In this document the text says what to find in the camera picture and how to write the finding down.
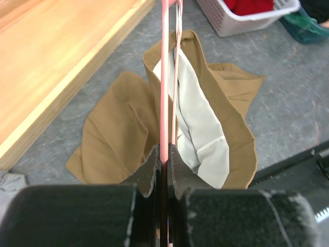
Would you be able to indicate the teal plastic basket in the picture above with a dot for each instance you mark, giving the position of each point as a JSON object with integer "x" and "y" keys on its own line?
{"x": 303, "y": 28}

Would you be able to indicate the wooden clothes rack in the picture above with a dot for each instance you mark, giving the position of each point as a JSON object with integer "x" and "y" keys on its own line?
{"x": 49, "y": 49}

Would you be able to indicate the red garment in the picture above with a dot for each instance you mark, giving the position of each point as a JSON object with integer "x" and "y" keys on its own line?
{"x": 247, "y": 7}

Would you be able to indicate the white plastic basket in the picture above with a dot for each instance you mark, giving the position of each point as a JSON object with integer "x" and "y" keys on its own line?
{"x": 226, "y": 23}

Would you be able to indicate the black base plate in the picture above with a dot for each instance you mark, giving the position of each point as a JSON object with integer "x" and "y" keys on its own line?
{"x": 271, "y": 171}

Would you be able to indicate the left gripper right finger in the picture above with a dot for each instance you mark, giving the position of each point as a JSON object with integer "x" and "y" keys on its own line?
{"x": 180, "y": 179}

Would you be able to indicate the tan skirt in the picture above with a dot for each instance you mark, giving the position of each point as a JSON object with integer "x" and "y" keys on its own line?
{"x": 212, "y": 100}

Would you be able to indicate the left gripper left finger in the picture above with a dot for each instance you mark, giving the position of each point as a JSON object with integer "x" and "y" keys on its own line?
{"x": 143, "y": 220}

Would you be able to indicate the pink wire hanger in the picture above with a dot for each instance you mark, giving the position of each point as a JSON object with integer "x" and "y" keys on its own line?
{"x": 164, "y": 103}

